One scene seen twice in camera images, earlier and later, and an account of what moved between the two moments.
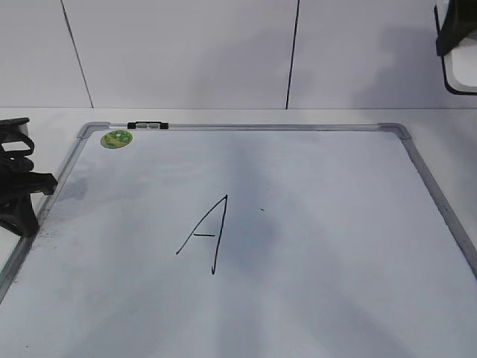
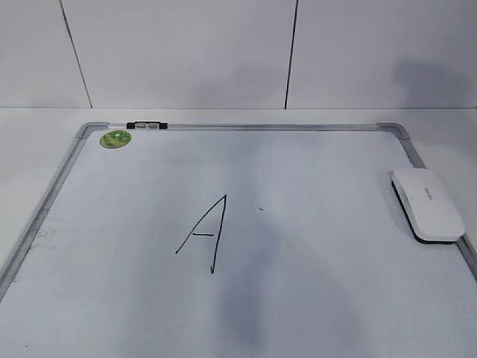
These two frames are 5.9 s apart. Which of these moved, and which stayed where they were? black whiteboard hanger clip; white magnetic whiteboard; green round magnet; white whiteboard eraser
Moved: white whiteboard eraser
Stayed: black whiteboard hanger clip; white magnetic whiteboard; green round magnet
